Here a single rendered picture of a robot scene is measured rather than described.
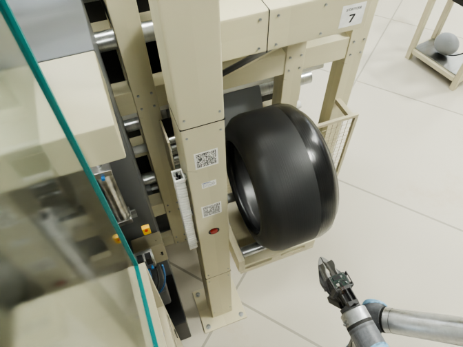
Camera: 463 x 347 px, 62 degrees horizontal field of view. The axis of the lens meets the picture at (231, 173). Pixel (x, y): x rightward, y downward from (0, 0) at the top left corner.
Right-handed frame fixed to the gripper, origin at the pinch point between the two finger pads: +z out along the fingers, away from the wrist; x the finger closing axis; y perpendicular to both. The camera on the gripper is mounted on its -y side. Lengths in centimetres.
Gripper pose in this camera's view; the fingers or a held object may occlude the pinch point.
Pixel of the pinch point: (321, 261)
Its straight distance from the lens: 150.0
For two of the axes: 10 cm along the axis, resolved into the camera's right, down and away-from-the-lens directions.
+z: -3.5, -7.4, 5.7
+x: -9.4, 2.9, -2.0
